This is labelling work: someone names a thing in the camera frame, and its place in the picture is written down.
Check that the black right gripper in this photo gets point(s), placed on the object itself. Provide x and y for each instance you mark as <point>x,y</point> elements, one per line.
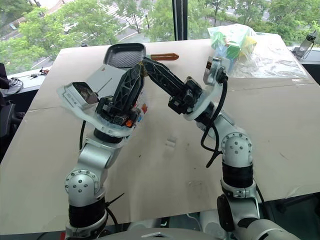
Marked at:
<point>186,97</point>

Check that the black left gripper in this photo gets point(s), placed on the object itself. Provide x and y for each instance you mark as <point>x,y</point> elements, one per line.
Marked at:
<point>117,116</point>

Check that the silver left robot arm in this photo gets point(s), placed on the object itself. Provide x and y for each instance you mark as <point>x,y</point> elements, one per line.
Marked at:
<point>92,155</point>

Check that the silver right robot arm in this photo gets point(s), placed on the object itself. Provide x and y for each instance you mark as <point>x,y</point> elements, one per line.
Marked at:
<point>236,147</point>

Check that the clear packet with orange print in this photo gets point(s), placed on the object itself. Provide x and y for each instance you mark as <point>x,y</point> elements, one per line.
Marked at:
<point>144,108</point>

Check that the black mesh tray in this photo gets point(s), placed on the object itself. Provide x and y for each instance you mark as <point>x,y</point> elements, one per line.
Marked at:
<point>125,56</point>

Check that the small clear plastic piece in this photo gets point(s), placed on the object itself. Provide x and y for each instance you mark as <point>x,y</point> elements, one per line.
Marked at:
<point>171,143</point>

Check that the clear bag of colourful blocks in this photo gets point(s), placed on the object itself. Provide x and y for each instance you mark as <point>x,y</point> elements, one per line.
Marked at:
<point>240,47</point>

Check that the small tools on ledge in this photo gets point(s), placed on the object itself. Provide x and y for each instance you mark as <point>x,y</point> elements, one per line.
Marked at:
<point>38,73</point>

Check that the black equipment beside table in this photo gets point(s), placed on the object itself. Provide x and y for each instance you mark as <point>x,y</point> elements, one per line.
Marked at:
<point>7,117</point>

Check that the silver robot torso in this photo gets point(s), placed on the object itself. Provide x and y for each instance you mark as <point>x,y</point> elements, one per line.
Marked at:
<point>155,233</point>

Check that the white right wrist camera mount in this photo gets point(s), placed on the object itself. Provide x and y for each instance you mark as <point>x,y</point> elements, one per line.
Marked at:
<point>205,100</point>

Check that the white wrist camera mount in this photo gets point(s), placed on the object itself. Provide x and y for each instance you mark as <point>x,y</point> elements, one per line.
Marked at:
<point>67,98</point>
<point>205,100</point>

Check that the black window frame post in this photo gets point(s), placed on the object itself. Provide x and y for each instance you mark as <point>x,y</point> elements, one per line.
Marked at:
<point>180,20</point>

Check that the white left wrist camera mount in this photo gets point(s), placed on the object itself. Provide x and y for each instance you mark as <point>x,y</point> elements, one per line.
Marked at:
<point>67,98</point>

